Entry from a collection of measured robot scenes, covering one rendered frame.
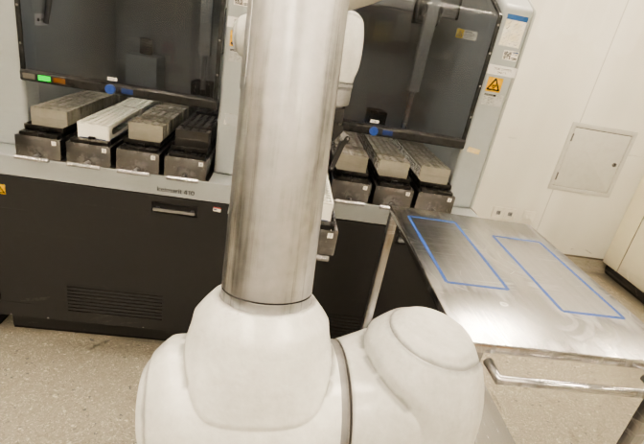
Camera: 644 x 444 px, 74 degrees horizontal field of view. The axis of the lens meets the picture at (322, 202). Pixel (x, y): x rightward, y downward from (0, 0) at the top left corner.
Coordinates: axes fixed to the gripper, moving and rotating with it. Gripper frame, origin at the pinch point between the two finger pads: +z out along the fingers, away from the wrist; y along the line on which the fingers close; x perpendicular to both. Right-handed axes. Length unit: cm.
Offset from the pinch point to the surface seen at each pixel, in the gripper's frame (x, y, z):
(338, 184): -31.6, -10.9, 10.8
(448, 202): -32, -50, 12
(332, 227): 7.9, -5.1, 8.7
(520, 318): 39, -40, 8
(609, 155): -151, -200, 7
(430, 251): 15.7, -28.6, 8.0
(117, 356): -27, 61, 90
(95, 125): -35, 70, 4
